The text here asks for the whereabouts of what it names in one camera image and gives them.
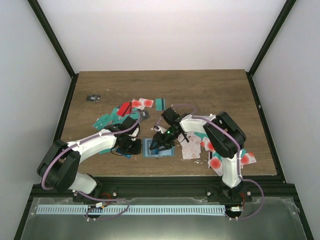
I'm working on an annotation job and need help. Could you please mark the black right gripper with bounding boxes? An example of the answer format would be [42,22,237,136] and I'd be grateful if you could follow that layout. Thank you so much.
[150,127,181,152]

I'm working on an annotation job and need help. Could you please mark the blue card silver stripe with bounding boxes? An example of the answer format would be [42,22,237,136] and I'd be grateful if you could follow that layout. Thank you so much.
[151,147,164,156]

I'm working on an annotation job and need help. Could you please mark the light blue card holder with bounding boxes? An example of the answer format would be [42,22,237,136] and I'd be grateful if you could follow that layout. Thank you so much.
[142,138,175,158]

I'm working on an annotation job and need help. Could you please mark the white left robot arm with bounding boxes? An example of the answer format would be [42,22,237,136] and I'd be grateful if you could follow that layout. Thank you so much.
[37,116,142,202]

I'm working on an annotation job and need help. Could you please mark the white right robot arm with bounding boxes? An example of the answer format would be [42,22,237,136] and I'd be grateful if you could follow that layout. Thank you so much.
[149,107,247,202]

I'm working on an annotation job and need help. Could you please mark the blue card left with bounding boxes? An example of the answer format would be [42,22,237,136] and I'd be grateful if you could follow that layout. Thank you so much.
[110,147,132,159]

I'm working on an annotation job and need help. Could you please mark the teal card with black stripe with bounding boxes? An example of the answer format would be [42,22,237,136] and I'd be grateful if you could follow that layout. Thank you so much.
[155,98,166,111]

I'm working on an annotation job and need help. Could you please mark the white card red circles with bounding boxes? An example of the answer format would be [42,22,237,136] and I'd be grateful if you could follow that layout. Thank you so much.
[131,98,154,110]

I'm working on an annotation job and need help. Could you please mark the white card large red circle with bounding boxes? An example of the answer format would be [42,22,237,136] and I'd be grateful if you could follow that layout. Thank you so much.
[208,156,223,177]

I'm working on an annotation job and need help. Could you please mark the small black card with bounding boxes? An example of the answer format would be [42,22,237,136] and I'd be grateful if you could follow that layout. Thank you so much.
[86,94,101,102]

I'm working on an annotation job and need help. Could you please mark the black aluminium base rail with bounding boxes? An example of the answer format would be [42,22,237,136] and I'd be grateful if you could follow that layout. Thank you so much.
[72,175,253,204]

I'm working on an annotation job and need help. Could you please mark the light blue slotted cable duct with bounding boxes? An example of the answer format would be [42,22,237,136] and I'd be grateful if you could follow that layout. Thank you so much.
[35,204,226,216]

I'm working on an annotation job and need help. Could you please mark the black frame post left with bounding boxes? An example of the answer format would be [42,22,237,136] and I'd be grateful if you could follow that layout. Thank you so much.
[26,0,77,79]

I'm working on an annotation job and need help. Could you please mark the black frame post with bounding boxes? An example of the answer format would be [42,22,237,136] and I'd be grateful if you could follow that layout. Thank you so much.
[26,0,77,79]
[247,0,298,76]

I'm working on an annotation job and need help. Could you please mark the black frame post right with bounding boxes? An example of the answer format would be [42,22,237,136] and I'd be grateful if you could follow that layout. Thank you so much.
[247,0,298,76]

